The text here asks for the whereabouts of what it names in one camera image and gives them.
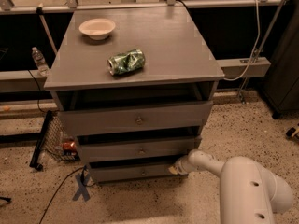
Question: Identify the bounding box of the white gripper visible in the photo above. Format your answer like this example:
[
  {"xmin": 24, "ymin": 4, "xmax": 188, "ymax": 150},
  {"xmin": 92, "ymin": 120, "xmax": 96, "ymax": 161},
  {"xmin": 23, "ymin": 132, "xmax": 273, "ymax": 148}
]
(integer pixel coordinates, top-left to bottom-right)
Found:
[{"xmin": 168, "ymin": 156, "xmax": 194, "ymax": 175}]

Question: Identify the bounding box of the grey bottom drawer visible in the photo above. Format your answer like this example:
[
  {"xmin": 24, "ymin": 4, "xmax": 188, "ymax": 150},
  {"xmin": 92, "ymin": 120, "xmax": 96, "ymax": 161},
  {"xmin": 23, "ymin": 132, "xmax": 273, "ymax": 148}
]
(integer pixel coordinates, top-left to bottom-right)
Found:
[{"xmin": 89, "ymin": 155, "xmax": 180, "ymax": 183}]

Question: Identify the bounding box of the grey drawer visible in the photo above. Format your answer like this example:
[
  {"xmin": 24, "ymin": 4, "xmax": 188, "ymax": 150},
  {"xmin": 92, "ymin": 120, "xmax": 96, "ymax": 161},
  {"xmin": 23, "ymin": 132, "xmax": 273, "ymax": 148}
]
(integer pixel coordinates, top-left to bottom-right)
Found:
[
  {"xmin": 59, "ymin": 102, "xmax": 213, "ymax": 136},
  {"xmin": 77, "ymin": 136, "xmax": 201, "ymax": 162},
  {"xmin": 89, "ymin": 155, "xmax": 180, "ymax": 183}
]

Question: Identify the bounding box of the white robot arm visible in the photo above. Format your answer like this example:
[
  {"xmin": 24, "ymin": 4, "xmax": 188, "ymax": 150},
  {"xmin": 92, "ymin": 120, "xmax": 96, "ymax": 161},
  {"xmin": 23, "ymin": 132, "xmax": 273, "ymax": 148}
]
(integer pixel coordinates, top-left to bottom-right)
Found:
[{"xmin": 169, "ymin": 149, "xmax": 293, "ymax": 224}]

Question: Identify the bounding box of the grey middle drawer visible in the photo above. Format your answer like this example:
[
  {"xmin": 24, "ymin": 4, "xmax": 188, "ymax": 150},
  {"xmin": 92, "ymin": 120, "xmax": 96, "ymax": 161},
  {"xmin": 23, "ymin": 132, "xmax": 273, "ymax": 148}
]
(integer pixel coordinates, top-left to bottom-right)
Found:
[{"xmin": 77, "ymin": 136, "xmax": 201, "ymax": 162}]

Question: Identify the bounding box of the grey wooden drawer cabinet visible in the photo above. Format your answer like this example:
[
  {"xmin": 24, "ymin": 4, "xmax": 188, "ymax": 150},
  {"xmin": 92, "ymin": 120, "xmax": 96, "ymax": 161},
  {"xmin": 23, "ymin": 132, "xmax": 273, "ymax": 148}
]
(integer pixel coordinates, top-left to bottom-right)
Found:
[{"xmin": 43, "ymin": 6, "xmax": 225, "ymax": 173}]

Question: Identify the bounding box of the grey top drawer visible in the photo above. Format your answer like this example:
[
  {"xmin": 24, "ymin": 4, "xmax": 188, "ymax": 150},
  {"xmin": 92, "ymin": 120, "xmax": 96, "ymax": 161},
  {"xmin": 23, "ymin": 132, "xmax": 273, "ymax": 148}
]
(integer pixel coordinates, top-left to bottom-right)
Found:
[{"xmin": 59, "ymin": 102, "xmax": 213, "ymax": 136}]

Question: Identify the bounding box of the blue tape cross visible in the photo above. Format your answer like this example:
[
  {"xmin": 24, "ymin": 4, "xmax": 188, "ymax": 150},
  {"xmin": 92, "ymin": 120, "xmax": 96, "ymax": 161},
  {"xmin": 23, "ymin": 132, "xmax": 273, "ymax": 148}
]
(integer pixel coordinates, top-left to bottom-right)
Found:
[{"xmin": 73, "ymin": 174, "xmax": 90, "ymax": 202}]

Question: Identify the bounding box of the orange item in basket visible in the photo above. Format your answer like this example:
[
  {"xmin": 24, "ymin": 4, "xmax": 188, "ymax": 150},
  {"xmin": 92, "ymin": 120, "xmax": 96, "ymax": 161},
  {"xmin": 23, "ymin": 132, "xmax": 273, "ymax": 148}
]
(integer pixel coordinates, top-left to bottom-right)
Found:
[{"xmin": 62, "ymin": 141, "xmax": 77, "ymax": 153}]

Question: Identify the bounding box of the crushed green soda can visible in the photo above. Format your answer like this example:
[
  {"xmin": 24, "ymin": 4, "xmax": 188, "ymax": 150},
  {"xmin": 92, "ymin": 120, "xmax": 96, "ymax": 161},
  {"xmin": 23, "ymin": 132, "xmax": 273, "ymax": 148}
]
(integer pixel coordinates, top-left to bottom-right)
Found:
[{"xmin": 107, "ymin": 49, "xmax": 146, "ymax": 76}]

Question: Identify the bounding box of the black caster wheel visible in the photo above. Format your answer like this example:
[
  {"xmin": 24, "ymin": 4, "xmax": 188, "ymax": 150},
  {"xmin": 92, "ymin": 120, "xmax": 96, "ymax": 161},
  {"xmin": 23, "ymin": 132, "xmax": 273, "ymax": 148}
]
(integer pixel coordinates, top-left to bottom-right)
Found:
[{"xmin": 286, "ymin": 126, "xmax": 299, "ymax": 138}]

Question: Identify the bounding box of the dark grey side cabinet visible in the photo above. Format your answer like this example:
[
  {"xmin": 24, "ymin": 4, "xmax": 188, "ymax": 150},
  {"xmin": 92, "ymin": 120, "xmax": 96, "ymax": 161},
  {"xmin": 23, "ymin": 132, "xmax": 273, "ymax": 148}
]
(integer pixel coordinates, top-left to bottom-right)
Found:
[{"xmin": 262, "ymin": 7, "xmax": 299, "ymax": 119}]

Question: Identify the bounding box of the white paper bowl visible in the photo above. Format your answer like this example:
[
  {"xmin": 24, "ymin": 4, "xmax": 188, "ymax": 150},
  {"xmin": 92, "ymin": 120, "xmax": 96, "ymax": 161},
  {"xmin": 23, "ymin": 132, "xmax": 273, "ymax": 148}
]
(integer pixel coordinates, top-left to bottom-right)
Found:
[{"xmin": 79, "ymin": 19, "xmax": 116, "ymax": 40}]

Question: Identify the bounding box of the clear plastic water bottle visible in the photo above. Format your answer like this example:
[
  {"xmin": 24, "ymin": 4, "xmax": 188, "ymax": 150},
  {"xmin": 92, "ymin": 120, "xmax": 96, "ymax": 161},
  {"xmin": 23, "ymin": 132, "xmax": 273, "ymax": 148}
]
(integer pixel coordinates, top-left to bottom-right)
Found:
[{"xmin": 32, "ymin": 47, "xmax": 50, "ymax": 77}]

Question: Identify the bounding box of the wooden stick with black tip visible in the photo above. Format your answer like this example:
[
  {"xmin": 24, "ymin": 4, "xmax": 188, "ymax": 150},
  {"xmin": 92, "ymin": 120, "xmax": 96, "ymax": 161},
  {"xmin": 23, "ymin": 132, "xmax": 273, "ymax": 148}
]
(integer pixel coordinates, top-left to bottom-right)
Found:
[{"xmin": 36, "ymin": 3, "xmax": 58, "ymax": 56}]

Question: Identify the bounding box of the black floor cable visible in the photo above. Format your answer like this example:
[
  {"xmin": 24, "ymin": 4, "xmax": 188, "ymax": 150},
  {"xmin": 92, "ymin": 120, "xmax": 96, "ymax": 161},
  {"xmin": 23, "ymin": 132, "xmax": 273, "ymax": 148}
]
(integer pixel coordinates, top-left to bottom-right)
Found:
[{"xmin": 37, "ymin": 166, "xmax": 86, "ymax": 224}]

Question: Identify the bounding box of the wire mesh basket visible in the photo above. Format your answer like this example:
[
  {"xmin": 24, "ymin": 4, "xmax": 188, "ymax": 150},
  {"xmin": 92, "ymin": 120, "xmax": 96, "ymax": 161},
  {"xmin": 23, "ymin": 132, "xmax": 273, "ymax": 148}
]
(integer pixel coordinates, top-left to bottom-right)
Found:
[{"xmin": 29, "ymin": 111, "xmax": 78, "ymax": 171}]

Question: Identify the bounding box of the white hanging cable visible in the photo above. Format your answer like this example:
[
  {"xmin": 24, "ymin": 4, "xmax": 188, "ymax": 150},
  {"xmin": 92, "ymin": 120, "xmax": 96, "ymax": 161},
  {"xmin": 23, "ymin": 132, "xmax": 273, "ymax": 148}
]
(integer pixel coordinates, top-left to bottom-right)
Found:
[{"xmin": 222, "ymin": 0, "xmax": 262, "ymax": 82}]

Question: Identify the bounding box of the grey metal frame rail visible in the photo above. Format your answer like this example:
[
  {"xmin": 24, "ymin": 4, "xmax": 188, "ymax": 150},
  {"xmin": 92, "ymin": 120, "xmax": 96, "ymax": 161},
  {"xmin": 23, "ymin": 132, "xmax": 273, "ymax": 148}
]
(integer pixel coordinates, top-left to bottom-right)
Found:
[{"xmin": 0, "ymin": 57, "xmax": 271, "ymax": 93}]

